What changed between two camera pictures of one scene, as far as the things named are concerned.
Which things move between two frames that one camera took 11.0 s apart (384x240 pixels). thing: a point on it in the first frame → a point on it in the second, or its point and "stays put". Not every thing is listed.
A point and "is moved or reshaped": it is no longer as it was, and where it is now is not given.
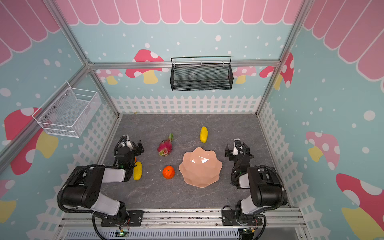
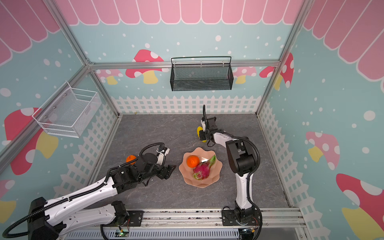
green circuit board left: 122,233 stays put
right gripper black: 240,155 → 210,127
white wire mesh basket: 67,112 stays put
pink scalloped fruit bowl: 200,167 stays put
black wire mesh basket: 204,76 stays put
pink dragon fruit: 165,147 → 202,171
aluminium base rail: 187,224 stays put
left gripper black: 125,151 → 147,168
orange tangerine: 168,172 is moved or reshaped
